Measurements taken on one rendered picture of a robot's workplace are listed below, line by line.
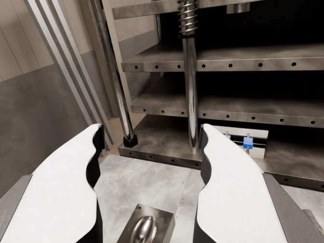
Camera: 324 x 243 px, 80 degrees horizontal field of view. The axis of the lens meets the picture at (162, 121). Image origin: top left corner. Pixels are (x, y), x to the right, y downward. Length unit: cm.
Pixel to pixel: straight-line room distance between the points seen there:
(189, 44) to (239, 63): 22
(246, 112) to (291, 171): 34
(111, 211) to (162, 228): 27
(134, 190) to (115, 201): 10
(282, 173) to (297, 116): 27
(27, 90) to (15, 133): 46
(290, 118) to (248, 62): 32
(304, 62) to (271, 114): 24
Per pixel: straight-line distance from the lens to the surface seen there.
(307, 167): 117
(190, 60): 89
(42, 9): 237
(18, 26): 256
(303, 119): 103
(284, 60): 92
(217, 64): 92
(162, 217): 78
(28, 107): 252
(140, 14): 102
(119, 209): 93
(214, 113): 101
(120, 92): 109
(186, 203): 89
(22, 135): 253
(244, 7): 115
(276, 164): 113
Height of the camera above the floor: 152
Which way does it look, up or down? 30 degrees down
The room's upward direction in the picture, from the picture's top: 8 degrees counter-clockwise
